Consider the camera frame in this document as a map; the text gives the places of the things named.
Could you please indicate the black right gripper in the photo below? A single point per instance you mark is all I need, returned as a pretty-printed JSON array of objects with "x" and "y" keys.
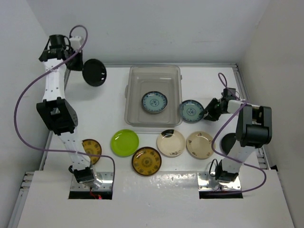
[{"x": 211, "y": 116}]

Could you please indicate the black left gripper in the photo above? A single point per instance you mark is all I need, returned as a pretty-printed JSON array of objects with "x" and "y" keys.
[{"x": 80, "y": 66}]

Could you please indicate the blue patterned plate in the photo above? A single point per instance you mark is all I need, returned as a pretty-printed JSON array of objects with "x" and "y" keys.
[
  {"x": 191, "y": 111},
  {"x": 154, "y": 102}
]

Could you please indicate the cream floral plate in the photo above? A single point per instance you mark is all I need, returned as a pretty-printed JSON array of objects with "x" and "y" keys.
[{"x": 199, "y": 145}]

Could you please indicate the cream plate with green patch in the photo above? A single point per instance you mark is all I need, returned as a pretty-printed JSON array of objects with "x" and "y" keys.
[{"x": 171, "y": 143}]

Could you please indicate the yellow brown patterned plate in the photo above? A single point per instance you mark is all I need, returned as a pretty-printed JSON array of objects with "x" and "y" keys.
[{"x": 146, "y": 161}]

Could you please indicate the lime green plate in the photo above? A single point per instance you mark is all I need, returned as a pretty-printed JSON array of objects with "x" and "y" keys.
[{"x": 124, "y": 143}]

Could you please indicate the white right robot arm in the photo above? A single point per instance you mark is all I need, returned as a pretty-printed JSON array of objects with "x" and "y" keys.
[{"x": 253, "y": 131}]

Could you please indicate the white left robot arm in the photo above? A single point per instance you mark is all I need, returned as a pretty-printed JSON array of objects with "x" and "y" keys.
[{"x": 59, "y": 55}]

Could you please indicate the clear plastic bin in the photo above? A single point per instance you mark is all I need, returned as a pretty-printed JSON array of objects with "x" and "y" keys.
[{"x": 143, "y": 79}]

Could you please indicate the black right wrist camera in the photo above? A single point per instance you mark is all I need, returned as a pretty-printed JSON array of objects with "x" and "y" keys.
[{"x": 229, "y": 94}]

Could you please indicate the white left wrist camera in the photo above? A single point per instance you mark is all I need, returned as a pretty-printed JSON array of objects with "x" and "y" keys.
[{"x": 76, "y": 42}]

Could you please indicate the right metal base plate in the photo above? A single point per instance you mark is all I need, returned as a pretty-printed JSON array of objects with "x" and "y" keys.
[{"x": 207, "y": 183}]

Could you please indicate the metal base plate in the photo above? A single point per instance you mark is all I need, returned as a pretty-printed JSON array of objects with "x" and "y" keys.
[
  {"x": 207, "y": 183},
  {"x": 103, "y": 182}
]

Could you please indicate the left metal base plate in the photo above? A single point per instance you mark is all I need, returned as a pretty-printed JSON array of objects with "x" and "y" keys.
[{"x": 103, "y": 182}]

